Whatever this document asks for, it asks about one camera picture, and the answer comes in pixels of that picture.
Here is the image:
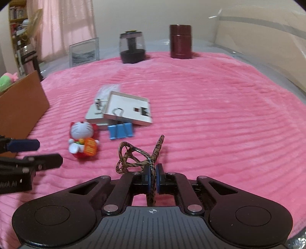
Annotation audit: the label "brown cardboard box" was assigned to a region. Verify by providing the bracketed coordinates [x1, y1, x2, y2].
[0, 69, 51, 158]

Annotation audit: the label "pink corduroy blanket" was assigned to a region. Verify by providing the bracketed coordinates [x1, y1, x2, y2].
[1, 52, 305, 248]

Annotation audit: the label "white shallow box tray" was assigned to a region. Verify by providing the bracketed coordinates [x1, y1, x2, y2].
[103, 91, 153, 126]

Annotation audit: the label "blue binder clips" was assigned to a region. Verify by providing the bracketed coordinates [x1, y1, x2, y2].
[108, 122, 134, 140]

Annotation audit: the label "silver picture frame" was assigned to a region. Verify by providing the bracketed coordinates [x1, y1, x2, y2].
[69, 38, 100, 67]

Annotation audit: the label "green pink plush toy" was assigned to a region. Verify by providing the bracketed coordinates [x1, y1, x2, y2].
[0, 73, 19, 92]

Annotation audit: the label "plastic-wrapped headboard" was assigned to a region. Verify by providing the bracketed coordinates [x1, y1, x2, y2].
[214, 5, 305, 90]

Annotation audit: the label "wooden bookshelf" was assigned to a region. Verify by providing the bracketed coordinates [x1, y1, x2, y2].
[8, 1, 43, 80]

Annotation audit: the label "pink curtain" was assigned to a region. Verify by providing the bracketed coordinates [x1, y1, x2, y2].
[26, 0, 96, 62]

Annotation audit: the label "lucky cat figurine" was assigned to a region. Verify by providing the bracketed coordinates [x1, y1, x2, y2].
[68, 121, 100, 160]

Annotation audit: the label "dark glass jar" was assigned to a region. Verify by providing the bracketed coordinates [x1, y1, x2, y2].
[119, 30, 146, 64]

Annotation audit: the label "clear plastic bag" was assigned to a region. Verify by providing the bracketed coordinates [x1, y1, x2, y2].
[94, 84, 120, 110]

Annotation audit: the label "grey flat box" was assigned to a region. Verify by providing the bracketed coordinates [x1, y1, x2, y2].
[85, 102, 112, 130]

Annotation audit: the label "maroon cylindrical canister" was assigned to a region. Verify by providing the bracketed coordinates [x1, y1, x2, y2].
[170, 24, 192, 59]

